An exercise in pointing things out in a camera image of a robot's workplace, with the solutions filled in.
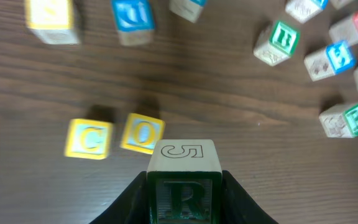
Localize blue D block lower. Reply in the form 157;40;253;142
111;0;155;47

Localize yellow O block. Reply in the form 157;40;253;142
120;113;165;154

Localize blue 5 block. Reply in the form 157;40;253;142
304;40;356;82

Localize red W block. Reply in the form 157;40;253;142
329;11;358;46

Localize yellow C block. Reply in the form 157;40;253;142
64;118;114;160

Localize yellow S block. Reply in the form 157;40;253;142
24;0;81;45

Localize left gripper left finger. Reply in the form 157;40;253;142
90;171;150;224

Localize blue T block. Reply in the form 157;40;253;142
169;0;208;23

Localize blue H block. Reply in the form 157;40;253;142
285;0;328;24

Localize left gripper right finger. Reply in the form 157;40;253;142
221;170;278;224

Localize green B block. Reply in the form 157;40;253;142
253;20;300;67

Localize green r block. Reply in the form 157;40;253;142
147;139;223;224
319;102;358;138

